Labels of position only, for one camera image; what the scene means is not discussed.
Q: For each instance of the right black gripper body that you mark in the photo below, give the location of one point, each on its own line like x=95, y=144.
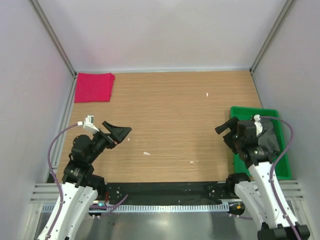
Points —
x=239, y=143

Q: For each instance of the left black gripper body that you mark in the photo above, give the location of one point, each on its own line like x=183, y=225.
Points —
x=101, y=141

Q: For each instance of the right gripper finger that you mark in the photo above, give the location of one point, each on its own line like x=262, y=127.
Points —
x=230, y=124
x=230, y=139

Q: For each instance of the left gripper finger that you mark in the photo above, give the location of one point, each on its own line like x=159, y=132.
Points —
x=111, y=128
x=120, y=133

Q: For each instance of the grey t shirt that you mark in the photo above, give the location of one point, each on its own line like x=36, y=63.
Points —
x=268, y=136

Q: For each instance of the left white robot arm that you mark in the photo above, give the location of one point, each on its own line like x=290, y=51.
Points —
x=79, y=187

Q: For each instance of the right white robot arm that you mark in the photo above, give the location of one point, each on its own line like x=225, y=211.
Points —
x=260, y=190

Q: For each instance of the folded pink t shirt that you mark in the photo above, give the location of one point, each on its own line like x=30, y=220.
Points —
x=94, y=87

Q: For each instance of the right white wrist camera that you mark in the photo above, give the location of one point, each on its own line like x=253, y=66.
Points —
x=258, y=124

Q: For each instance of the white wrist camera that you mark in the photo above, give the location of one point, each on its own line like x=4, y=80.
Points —
x=88, y=124
x=258, y=124

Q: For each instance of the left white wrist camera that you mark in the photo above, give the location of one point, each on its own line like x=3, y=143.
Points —
x=88, y=124

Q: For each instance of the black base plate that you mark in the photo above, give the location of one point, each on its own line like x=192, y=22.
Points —
x=168, y=193

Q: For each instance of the white slotted cable duct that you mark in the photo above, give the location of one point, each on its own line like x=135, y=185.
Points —
x=224, y=207

